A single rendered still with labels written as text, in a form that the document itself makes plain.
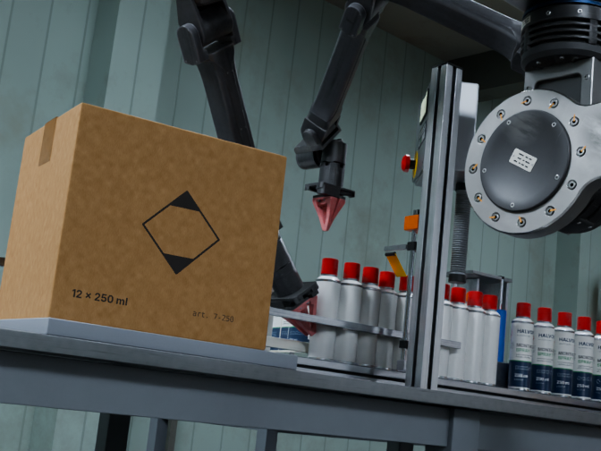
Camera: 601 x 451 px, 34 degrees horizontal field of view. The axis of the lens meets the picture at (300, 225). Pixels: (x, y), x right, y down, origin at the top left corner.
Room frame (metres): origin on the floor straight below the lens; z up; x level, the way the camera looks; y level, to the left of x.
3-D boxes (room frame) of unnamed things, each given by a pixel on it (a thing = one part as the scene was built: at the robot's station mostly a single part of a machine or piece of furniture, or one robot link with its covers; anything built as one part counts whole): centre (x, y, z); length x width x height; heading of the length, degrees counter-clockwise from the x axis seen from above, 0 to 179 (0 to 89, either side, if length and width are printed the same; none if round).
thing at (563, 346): (2.37, -0.66, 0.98); 0.05 x 0.05 x 0.20
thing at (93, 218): (1.34, 0.22, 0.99); 0.30 x 0.24 x 0.27; 121
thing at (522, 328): (2.28, -0.54, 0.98); 0.05 x 0.05 x 0.20
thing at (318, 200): (2.17, -0.07, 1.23); 0.07 x 0.07 x 0.09; 37
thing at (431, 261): (1.90, -0.26, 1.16); 0.04 x 0.04 x 0.67; 36
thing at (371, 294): (2.00, -0.15, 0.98); 0.05 x 0.05 x 0.20
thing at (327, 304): (1.95, -0.07, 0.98); 0.05 x 0.05 x 0.20
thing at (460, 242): (2.01, -0.34, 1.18); 0.04 x 0.04 x 0.21
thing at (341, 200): (2.16, -0.05, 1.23); 0.07 x 0.07 x 0.09; 37
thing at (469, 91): (1.99, -0.28, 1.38); 0.17 x 0.10 x 0.19; 1
